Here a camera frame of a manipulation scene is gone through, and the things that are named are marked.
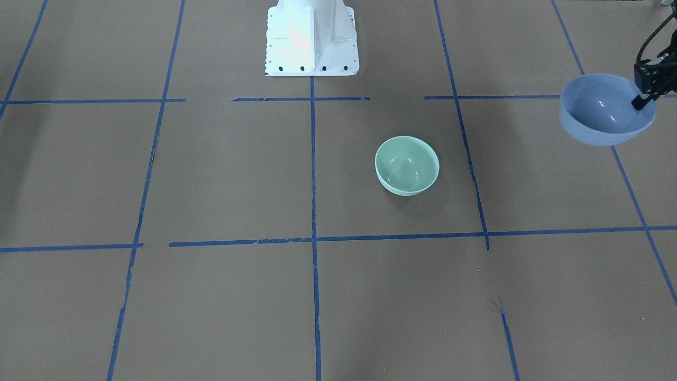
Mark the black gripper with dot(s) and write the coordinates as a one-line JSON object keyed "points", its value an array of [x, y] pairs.
{"points": [[656, 80]]}

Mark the blue ceramic bowl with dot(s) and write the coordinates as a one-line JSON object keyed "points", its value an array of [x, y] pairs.
{"points": [[597, 109]]}

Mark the green ceramic bowl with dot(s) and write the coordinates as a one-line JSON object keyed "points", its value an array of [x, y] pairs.
{"points": [[406, 166]]}

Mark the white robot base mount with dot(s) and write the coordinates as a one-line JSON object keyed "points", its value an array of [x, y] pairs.
{"points": [[311, 38]]}

